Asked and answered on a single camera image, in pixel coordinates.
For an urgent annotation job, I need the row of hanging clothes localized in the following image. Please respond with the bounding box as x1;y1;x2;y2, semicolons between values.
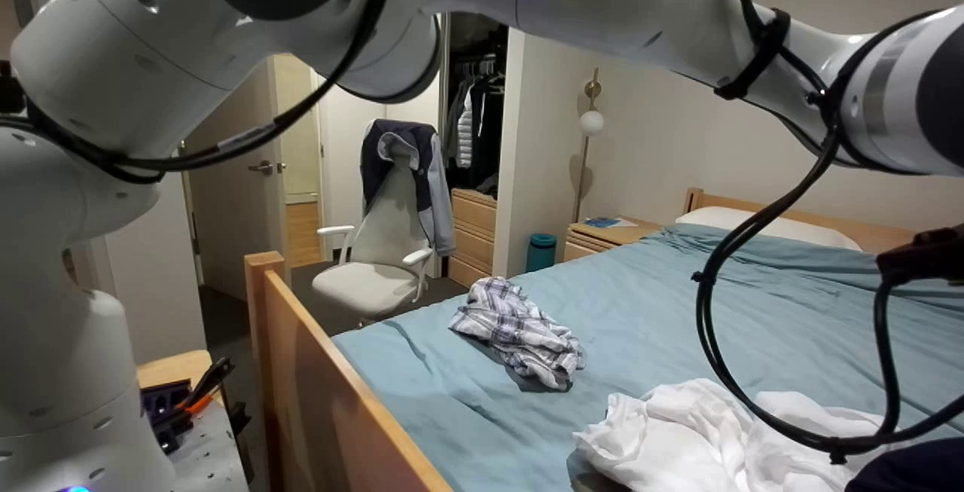
444;55;507;197

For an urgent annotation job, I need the blue white plaid garment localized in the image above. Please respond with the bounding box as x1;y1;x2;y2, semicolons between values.
449;277;587;392

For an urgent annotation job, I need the pile of white clothes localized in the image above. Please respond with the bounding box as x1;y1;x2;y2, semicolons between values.
573;378;898;492

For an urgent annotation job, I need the dark blue garment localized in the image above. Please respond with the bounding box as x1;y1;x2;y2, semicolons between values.
844;437;964;492

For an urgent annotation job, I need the wooden dresser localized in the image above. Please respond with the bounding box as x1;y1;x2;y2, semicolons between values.
447;188;499;289

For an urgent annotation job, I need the navy and grey jacket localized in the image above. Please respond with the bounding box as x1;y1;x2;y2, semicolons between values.
359;119;457;257

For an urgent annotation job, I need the teal waste bin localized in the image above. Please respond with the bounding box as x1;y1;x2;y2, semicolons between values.
525;232;559;274

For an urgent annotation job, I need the white office chair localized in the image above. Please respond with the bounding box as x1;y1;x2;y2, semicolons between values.
312;153;436;325

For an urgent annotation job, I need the wooden nightstand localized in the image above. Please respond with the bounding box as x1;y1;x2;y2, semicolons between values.
563;214;665;264

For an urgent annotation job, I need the brass floor lamp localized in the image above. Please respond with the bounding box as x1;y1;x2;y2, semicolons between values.
571;67;606;225

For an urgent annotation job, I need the light blue bed sheet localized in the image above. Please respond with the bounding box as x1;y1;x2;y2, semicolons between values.
331;222;964;492

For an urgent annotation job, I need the wooden bed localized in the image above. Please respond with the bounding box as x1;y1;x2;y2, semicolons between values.
244;188;964;492

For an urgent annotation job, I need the white pillow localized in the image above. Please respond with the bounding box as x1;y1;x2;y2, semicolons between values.
675;206;862;252

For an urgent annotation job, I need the white door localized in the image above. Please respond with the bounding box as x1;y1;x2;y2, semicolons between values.
183;60;289;302

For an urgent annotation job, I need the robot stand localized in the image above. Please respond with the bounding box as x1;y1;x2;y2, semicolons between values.
136;350;251;492

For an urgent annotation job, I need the black and orange clamp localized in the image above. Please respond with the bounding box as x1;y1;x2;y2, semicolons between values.
140;356;236;455

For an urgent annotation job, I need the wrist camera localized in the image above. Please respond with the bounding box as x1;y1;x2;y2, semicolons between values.
876;224;964;287

